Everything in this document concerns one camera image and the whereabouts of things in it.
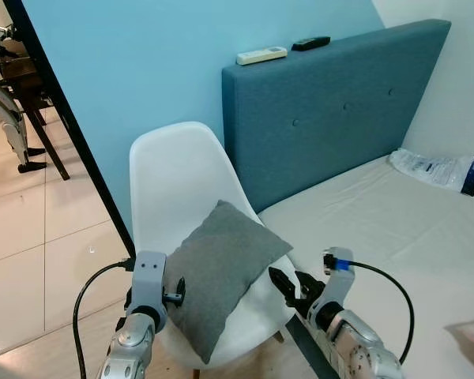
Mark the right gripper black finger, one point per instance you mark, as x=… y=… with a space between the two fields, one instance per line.
x=308 y=282
x=284 y=284

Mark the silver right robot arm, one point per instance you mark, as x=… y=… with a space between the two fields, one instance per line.
x=355 y=343

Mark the white plastic shell chair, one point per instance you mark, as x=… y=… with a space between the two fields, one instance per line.
x=174 y=181

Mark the grey square cushion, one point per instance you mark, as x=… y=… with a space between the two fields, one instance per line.
x=221 y=268

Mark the cream bed mattress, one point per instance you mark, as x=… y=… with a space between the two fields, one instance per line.
x=379 y=237

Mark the blue upholstered headboard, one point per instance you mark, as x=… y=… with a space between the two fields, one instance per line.
x=340 y=118

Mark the clear plastic bag blue label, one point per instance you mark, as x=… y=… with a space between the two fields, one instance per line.
x=434 y=168

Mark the white remote control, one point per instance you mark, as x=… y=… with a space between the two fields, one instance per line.
x=261 y=55

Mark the black remote control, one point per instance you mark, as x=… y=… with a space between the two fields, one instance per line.
x=310 y=43

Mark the dark wooden furniture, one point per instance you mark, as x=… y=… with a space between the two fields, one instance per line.
x=24 y=75

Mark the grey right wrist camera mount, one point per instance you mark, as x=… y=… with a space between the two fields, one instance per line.
x=336 y=288

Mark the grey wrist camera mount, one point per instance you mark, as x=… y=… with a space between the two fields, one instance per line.
x=148 y=276
x=336 y=288

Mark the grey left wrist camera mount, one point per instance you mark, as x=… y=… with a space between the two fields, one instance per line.
x=148 y=276

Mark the black wall edge trim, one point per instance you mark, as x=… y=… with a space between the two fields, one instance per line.
x=63 y=118

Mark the silver metal frame device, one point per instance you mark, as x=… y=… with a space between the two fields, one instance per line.
x=4 y=106

